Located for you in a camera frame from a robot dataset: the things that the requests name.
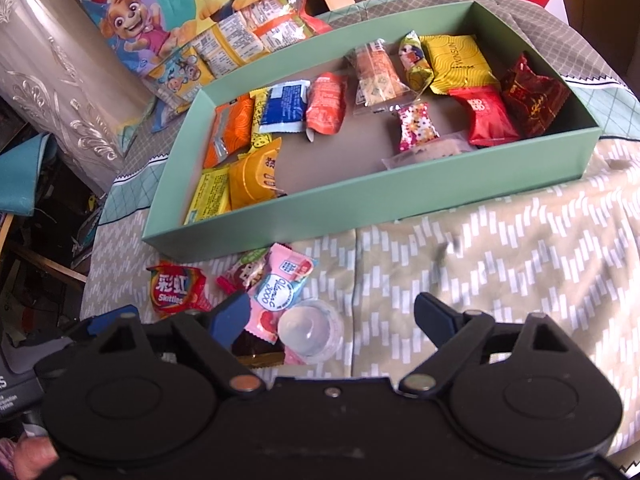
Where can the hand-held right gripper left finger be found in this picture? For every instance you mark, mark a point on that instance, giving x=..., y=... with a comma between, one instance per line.
x=230, y=320

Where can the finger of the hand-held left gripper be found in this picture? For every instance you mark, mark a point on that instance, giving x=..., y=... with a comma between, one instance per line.
x=92, y=325

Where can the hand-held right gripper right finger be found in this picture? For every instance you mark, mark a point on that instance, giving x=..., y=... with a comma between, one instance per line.
x=432, y=312

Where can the pink sachet packet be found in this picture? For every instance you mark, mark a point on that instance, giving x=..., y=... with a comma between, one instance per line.
x=282, y=295

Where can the clear jelly cup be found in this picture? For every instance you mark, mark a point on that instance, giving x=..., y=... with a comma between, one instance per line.
x=310, y=332

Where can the large yellow biscuit packet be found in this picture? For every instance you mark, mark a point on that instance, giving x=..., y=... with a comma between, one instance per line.
x=210, y=197

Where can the green cardboard box tray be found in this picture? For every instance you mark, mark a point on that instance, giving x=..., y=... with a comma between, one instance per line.
x=350, y=200

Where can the yellow orange pastry packet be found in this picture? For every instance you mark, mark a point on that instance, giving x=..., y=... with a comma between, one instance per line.
x=252, y=177

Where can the clear packet with white sweet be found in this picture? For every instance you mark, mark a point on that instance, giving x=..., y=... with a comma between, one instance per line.
x=435, y=152

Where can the floral print candy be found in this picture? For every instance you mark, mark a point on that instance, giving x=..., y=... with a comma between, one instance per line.
x=417, y=127

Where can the red packet with gold print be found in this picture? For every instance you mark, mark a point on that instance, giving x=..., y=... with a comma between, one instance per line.
x=487, y=117

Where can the blue and white packet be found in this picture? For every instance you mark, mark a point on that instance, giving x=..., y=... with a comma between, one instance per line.
x=282, y=107

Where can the orange red snack packet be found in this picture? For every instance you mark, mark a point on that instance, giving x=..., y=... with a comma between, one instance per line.
x=325, y=102

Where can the dark red foil packet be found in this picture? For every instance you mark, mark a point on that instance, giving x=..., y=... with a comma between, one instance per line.
x=532, y=97

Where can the clear packet of orange crackers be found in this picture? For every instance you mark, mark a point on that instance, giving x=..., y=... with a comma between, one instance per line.
x=377, y=77

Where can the person's left hand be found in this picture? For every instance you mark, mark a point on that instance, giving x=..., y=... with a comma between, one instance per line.
x=30, y=455

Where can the brown gold candy wrapper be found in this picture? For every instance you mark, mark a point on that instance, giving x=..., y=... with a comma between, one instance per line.
x=255, y=355

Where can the small red candy wrapper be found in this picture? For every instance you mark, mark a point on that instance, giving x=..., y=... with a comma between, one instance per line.
x=242, y=275

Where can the red rainbow candy packet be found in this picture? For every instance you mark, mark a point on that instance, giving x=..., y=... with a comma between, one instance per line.
x=175, y=290

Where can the small yellow candy bar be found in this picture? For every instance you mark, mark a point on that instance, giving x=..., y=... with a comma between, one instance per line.
x=415, y=62

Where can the yellow striped cake packet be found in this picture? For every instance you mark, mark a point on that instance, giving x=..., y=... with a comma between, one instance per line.
x=460, y=62

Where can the cartoon puppy snack bag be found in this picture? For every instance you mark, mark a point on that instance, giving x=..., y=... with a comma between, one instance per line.
x=165, y=20

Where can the brown cardboard box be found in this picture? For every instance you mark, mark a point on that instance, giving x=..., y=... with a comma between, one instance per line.
x=600, y=10

